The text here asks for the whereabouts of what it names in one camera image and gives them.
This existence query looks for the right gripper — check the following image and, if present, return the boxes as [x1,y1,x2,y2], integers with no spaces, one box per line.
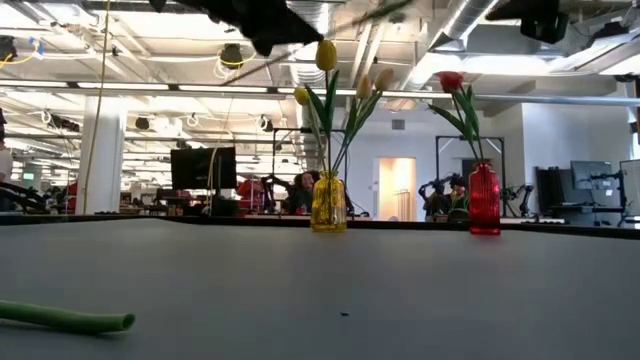
[483,0,572,45]

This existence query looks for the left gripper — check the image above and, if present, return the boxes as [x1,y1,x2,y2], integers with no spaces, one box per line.
[148,0,325,58]

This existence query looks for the yellow artificial tulip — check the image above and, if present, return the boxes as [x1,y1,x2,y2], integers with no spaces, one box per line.
[304,38,341,174]
[292,85,331,174]

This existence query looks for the white artificial tulip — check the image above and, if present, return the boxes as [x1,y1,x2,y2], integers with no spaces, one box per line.
[332,73,375,174]
[334,67,397,174]

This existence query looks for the dark red artificial tulip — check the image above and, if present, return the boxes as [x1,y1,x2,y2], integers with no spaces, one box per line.
[0,298,137,336]

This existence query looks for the monitor on arm mount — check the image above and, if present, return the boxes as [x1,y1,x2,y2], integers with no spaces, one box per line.
[569,159,614,191]

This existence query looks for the yellow glass vase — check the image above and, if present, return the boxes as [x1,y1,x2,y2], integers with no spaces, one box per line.
[309,169,349,234]

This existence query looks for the red glass vase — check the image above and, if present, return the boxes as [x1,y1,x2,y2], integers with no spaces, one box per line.
[467,160,502,236]

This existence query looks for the person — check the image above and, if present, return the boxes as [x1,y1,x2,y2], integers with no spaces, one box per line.
[287,169,324,216]

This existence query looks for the black monitor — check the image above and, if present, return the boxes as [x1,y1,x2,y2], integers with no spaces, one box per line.
[169,146,239,191]

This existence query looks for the grey monitor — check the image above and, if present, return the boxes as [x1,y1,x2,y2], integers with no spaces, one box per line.
[619,158,640,217]

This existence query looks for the grey table mat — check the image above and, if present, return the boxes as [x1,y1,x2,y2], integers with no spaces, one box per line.
[0,218,640,360]

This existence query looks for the silver ventilation duct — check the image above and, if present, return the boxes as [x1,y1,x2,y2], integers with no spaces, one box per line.
[399,0,501,91]

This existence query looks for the yellow cable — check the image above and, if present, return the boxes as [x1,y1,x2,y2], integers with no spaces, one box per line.
[79,0,112,216]

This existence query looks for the black aluminium frame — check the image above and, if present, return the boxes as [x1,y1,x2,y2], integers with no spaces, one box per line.
[0,212,640,240]

